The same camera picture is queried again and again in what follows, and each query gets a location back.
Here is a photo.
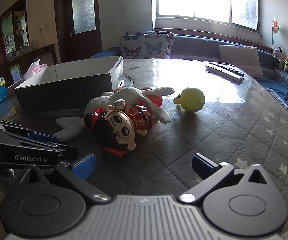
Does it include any blue sofa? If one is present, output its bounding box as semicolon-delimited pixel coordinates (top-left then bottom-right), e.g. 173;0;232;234
88;34;288;128

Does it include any butterfly print pillow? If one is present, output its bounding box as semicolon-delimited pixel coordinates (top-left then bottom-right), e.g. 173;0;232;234
119;33;171;59
126;29;175;55

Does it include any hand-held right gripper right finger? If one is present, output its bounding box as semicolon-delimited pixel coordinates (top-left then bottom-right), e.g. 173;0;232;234
178;152;278;204

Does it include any colourful pinwheel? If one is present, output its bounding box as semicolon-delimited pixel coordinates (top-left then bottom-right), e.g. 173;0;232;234
271;17;280;48

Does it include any white plush rabbit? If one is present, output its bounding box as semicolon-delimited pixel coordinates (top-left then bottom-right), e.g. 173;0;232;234
55;86;175;142

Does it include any cardboard box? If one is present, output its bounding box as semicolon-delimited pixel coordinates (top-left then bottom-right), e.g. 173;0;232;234
14;55;124;112

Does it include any black and white plush cow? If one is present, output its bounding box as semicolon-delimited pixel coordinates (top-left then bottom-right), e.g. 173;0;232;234
273;45;283;67

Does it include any yellow-green round toy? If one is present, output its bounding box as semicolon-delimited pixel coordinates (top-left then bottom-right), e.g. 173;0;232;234
173;87;206;112

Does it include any grey quilted desktop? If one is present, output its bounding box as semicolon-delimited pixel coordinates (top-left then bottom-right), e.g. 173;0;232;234
6;58;288;240

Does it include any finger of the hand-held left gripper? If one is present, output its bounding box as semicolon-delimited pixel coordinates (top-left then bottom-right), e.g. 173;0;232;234
0;114;68;152
59;145;80;160

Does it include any white remote control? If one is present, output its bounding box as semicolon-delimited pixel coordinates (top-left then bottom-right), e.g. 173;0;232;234
205;64;244;82

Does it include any brown wooden door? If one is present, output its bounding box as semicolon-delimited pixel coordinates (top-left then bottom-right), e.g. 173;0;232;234
54;0;103;63

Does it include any pink plastic bag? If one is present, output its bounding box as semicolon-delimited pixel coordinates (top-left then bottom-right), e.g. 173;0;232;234
22;57;50;80

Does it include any black remote control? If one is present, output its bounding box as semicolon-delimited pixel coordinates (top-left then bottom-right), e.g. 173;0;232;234
209;61;245;77

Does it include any wooden display cabinet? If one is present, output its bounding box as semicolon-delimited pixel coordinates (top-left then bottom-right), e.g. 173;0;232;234
0;0;58;81

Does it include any beige cushion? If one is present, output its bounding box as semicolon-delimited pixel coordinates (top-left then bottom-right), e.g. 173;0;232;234
218;45;264;79

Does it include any red plastic toy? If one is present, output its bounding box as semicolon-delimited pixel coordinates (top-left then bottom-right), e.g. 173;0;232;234
138;87;164;108

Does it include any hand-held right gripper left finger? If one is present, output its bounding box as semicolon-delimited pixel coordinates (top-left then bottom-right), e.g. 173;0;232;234
15;152;110;204

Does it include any black-haired doll figure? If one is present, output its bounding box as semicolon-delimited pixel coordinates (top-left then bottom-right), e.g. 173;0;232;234
84;104;159;161

